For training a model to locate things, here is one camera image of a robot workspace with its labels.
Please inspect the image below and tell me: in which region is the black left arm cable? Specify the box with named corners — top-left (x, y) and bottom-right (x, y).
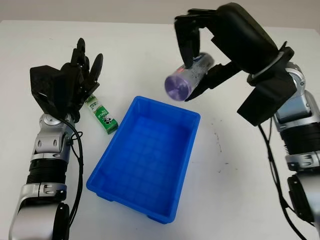
top-left (59, 117), bottom-right (85, 240)

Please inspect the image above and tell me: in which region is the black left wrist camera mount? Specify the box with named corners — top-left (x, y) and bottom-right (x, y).
top-left (29, 64), bottom-right (76, 116)

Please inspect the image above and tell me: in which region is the green toothpaste box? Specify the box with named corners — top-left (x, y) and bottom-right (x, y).
top-left (86, 94), bottom-right (119, 135)

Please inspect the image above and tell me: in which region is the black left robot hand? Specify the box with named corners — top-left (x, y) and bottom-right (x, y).
top-left (59, 37), bottom-right (104, 114)

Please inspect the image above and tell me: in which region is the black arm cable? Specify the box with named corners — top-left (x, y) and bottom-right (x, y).
top-left (257, 117), bottom-right (305, 240)
top-left (59, 117), bottom-right (85, 240)

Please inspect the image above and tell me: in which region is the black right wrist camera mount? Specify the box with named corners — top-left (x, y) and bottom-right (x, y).
top-left (236, 46), bottom-right (298, 127)

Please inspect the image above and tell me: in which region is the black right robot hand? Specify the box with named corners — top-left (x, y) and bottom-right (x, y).
top-left (174, 2), bottom-right (281, 102)

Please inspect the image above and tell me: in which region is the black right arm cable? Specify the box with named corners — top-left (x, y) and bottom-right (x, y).
top-left (257, 117), bottom-right (305, 240)

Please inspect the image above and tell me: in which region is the blue plastic tray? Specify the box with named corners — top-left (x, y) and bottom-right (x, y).
top-left (86, 96), bottom-right (201, 225)

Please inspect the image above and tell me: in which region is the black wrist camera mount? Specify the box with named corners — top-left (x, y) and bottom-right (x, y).
top-left (236, 46), bottom-right (298, 127)
top-left (29, 64), bottom-right (76, 116)

